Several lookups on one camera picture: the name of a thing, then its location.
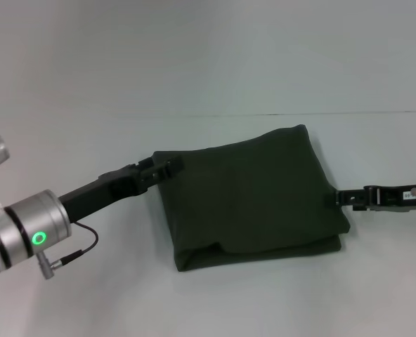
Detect left gripper cable with connectors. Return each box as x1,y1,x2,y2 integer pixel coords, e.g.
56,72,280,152
35,220,99,280

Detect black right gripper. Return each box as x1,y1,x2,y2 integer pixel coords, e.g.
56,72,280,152
330,182,416,213

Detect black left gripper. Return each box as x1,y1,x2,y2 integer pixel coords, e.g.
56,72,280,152
57,157,185,224

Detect dark green t-shirt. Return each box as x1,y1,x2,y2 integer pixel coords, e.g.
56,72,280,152
151,123,351,273

